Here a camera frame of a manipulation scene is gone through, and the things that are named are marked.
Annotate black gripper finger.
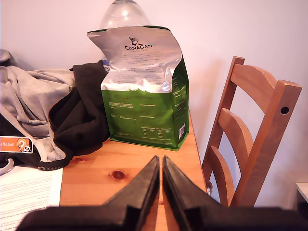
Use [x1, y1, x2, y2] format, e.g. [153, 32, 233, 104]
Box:
[103, 155, 160, 231]
[162, 155, 222, 231]

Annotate silver green Canagan food bag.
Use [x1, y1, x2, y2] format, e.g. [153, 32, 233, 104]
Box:
[86, 25, 190, 152]

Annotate dark jacket with grey lining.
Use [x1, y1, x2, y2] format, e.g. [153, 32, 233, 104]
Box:
[0, 49, 111, 172]

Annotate wooden chair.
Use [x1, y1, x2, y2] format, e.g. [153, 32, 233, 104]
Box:
[202, 56, 303, 207]

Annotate white printed letter sheet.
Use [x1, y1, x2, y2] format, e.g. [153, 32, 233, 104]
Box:
[0, 166, 64, 231]

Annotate orange LeRobot patch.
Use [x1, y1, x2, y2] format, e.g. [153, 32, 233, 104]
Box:
[0, 136, 34, 154]

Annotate large clear water bottle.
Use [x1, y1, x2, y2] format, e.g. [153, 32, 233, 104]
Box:
[100, 0, 152, 73]

